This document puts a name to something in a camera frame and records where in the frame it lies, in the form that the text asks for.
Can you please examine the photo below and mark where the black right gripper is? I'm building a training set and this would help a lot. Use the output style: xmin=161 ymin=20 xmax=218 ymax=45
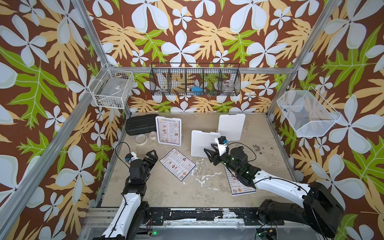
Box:
xmin=204 ymin=143 xmax=242 ymax=175

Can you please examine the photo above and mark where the white menu holder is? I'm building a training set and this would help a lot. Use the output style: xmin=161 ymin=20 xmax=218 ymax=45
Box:
xmin=155 ymin=115 xmax=183 ymax=147
xmin=218 ymin=114 xmax=246 ymax=141
xmin=191 ymin=130 xmax=221 ymax=158

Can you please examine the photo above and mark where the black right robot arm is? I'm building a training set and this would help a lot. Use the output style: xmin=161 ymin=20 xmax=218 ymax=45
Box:
xmin=204 ymin=141 xmax=344 ymax=239

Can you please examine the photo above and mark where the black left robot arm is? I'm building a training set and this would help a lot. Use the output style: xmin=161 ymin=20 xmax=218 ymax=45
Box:
xmin=95 ymin=150 xmax=159 ymax=240

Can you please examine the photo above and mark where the black plastic case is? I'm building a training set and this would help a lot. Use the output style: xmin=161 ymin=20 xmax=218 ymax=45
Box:
xmin=126 ymin=114 xmax=159 ymax=136

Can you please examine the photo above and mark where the blue object in basket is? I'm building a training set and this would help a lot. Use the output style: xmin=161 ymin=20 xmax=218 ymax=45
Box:
xmin=192 ymin=86 xmax=203 ymax=96

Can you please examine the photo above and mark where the white mesh basket right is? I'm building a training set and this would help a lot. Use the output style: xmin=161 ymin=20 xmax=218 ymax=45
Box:
xmin=277 ymin=87 xmax=342 ymax=138

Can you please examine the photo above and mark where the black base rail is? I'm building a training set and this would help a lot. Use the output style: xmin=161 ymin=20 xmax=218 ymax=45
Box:
xmin=123 ymin=206 xmax=271 ymax=226

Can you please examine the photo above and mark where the black wire basket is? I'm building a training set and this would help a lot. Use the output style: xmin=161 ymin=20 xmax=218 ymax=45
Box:
xmin=149 ymin=63 xmax=241 ymax=97

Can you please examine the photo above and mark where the white wire basket left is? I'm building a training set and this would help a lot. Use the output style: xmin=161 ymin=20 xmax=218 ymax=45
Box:
xmin=89 ymin=64 xmax=135 ymax=110

